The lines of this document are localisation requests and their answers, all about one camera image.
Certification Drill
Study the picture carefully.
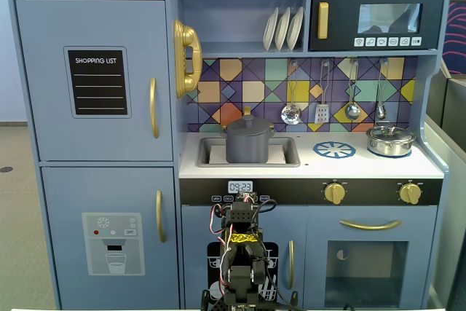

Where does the gold dishwasher door handle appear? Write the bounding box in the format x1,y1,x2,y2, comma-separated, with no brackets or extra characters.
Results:
288,240,296,291

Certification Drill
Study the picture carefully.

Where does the silver metal pot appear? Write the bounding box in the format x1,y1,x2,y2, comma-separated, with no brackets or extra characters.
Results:
366,132,416,157

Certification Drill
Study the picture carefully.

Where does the gold stove knob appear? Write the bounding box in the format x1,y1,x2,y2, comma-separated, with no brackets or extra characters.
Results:
398,181,424,206
323,181,347,206

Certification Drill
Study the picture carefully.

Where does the dishwasher door with dishes print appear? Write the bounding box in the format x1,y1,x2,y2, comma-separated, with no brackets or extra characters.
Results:
181,205,307,310

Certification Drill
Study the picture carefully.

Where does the dark gray pot lid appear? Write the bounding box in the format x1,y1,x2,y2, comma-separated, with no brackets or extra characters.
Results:
224,114,273,138

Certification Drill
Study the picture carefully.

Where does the silver metal pot lid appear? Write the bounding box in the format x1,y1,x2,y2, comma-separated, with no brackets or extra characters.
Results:
366,125,416,143

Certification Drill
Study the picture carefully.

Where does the fridge door with shopping list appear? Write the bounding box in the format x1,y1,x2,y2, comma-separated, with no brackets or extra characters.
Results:
15,0,174,162

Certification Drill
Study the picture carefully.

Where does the dark gray pot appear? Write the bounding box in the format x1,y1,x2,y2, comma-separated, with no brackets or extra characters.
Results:
219,125,276,164

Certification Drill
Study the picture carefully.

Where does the black toy microwave door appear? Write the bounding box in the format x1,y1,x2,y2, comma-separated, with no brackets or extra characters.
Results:
309,0,446,52

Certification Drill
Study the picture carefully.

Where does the gold shopping list door handle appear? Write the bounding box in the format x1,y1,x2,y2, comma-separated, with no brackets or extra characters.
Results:
149,77,161,140

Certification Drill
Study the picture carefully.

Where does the fridge door with dispenser print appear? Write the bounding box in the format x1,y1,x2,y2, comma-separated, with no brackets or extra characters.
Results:
40,166,181,310

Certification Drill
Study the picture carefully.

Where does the small metal spoon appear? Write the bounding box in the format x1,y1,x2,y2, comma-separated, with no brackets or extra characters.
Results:
374,58,390,120

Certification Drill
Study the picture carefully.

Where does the gray toy sink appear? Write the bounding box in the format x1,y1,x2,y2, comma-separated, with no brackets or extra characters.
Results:
197,136,302,169

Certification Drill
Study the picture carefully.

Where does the light blue toy kitchen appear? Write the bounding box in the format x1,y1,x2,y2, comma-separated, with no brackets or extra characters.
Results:
7,0,452,311

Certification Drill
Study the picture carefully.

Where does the gold dispenser door handle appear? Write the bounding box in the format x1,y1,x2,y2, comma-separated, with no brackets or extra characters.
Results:
155,189,167,244

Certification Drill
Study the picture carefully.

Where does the gold toy phone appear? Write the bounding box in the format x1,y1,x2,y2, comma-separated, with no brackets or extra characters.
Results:
172,18,204,99

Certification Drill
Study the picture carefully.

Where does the gold oven door handle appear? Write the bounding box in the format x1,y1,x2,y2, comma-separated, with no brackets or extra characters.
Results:
339,219,403,232

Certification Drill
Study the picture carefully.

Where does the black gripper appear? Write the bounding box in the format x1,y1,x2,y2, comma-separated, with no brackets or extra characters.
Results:
224,200,261,234

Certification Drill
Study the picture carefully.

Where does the thin black camera cable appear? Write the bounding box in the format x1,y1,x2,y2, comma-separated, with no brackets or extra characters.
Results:
254,197,304,309

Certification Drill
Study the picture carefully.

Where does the oven door with window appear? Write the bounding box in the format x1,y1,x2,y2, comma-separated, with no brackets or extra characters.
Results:
304,205,438,310

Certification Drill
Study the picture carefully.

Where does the metal slotted spatula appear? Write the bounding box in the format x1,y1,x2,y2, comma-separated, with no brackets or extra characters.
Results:
313,60,333,125

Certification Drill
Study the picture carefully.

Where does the gold microwave handle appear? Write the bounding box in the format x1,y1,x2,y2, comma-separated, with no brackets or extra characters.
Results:
317,1,330,40

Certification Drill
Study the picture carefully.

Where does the metal slotted spoon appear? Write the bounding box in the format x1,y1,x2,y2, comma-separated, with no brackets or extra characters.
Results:
280,59,304,126

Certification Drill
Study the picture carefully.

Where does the metal ladle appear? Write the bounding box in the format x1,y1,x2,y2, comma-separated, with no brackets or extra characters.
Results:
343,58,363,121

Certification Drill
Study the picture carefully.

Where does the white toy plate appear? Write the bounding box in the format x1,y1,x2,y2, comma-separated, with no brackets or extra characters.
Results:
274,7,292,52
286,5,305,52
262,7,280,52

